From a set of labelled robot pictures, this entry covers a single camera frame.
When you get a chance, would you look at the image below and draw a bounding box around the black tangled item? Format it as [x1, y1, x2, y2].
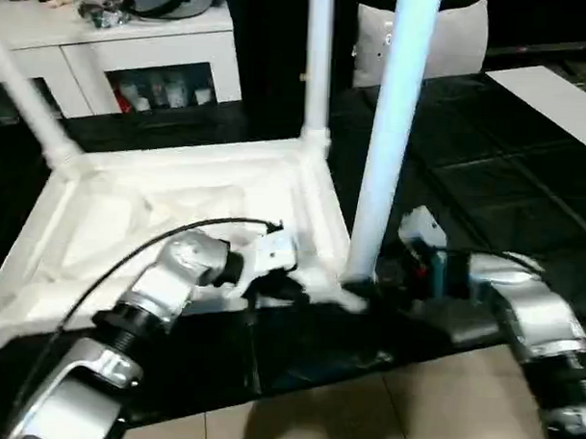
[76, 0, 127, 33]

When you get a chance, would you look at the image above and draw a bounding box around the black furniture with yellow label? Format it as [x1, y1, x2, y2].
[222, 0, 366, 146]

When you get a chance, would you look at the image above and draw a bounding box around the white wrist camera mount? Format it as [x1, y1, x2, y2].
[226, 225, 302, 303]
[395, 205, 452, 299]

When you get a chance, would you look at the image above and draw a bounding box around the white glass-door cabinet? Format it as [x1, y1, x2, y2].
[0, 0, 247, 128]

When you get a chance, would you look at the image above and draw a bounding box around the grey bag with black trim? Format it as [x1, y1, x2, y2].
[120, 0, 225, 21]

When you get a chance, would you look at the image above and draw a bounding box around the black ribbed dangling strap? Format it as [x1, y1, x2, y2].
[242, 297, 262, 326]

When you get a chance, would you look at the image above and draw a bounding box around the white plastic table leg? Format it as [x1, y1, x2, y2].
[296, 0, 337, 155]
[342, 0, 447, 288]
[0, 34, 88, 180]

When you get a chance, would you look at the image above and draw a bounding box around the white plastic table top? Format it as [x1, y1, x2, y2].
[0, 120, 380, 369]

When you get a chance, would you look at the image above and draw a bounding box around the white flat board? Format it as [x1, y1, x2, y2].
[481, 62, 586, 160]

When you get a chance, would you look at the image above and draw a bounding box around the black bar with red light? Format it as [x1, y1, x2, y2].
[486, 36, 586, 62]

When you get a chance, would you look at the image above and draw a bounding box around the black work mat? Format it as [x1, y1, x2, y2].
[0, 54, 586, 433]

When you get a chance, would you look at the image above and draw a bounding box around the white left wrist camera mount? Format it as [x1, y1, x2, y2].
[226, 225, 302, 303]

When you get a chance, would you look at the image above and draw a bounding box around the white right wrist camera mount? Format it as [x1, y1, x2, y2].
[395, 205, 452, 299]

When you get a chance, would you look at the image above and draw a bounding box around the grey cushion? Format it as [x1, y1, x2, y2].
[349, 0, 491, 93]

